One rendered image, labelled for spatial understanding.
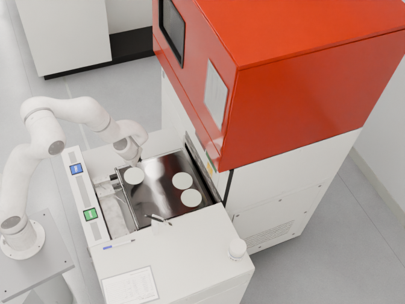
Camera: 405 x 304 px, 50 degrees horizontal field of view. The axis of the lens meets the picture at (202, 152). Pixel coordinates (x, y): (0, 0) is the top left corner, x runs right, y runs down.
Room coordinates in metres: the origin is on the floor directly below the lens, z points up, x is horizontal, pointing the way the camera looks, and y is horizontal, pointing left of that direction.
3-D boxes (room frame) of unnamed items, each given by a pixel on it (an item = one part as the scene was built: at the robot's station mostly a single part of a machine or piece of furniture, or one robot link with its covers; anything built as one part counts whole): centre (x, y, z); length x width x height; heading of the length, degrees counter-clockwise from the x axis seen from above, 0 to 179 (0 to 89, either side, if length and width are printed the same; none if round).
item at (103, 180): (1.11, 0.47, 0.89); 0.08 x 0.03 x 0.03; 119
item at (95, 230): (1.00, 0.52, 0.89); 0.55 x 0.09 x 0.14; 29
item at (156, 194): (1.12, 0.17, 0.90); 0.34 x 0.34 x 0.01; 29
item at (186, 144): (1.23, 0.00, 0.89); 0.44 x 0.02 x 0.10; 29
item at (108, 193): (1.04, 0.43, 0.89); 0.08 x 0.03 x 0.03; 119
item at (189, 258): (0.73, 0.07, 0.89); 0.62 x 0.35 x 0.14; 119
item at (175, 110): (1.39, 0.07, 1.02); 0.82 x 0.03 x 0.40; 29
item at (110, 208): (0.97, 0.40, 0.87); 0.36 x 0.08 x 0.03; 29
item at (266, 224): (1.56, -0.23, 0.41); 0.82 x 0.71 x 0.82; 29
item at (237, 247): (0.78, -0.20, 1.01); 0.07 x 0.07 x 0.10
